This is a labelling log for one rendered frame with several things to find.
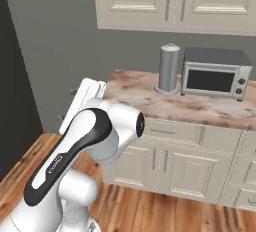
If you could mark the silver toaster oven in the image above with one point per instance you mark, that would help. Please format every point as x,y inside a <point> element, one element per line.
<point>213,76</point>

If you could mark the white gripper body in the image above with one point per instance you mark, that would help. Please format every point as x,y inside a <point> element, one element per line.
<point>84,96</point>

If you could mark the cream corner cupboard run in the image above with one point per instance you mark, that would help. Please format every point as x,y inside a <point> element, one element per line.
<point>241,172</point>

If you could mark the cream blank panel front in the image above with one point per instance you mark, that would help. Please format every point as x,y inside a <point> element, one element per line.
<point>220,139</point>

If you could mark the cream lower cupboard door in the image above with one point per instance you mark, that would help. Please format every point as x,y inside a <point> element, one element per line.
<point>140,166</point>
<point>195,174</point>

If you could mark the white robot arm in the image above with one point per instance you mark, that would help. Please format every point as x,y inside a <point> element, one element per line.
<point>83,132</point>

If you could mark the cream wide drawer front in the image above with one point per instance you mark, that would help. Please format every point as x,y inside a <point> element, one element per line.
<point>173,131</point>

